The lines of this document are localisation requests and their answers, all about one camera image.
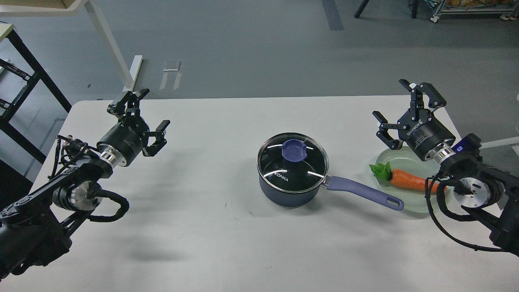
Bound metal wheeled cart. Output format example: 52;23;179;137
430;0;519;23

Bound black metal rack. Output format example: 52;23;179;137
0;23;72;164

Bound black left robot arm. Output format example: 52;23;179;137
1;88;170;279

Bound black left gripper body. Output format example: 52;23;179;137
97;117;148;167

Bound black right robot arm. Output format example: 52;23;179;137
373;79;519;255

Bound dark blue saucepan purple handle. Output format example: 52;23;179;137
257;132;405;211

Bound white desk frame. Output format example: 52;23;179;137
1;0;143;91

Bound clear glass plate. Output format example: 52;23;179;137
369;146;440;214

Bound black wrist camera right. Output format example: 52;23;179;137
452;133;481;155

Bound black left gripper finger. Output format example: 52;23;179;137
141;120;170;157
107;88;150;120

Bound glass pot lid purple knob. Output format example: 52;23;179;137
257;132;329;194

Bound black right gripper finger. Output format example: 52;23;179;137
372;111;406;150
399;78;447;120

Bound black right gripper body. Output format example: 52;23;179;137
397;110;455;161

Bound orange toy carrot green leaves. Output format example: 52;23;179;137
369;162;426;191

